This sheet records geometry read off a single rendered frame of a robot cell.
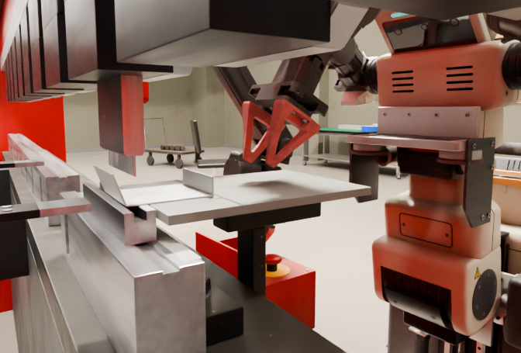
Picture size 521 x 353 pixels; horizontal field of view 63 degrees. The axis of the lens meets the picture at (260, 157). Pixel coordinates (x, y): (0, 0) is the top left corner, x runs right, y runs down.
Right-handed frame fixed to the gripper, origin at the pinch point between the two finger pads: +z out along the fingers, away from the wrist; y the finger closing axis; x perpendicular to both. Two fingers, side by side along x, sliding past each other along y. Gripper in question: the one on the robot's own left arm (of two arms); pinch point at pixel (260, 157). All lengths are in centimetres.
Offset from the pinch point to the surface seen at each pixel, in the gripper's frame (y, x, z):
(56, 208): 3.0, -19.7, 14.7
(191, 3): 28.7, -24.0, 1.7
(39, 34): -29.2, -27.7, -4.7
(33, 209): 2.9, -21.4, 15.6
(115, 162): -1.0, -15.8, 8.5
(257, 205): 9.6, -3.9, 6.5
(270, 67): -847, 440, -385
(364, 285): -134, 192, 8
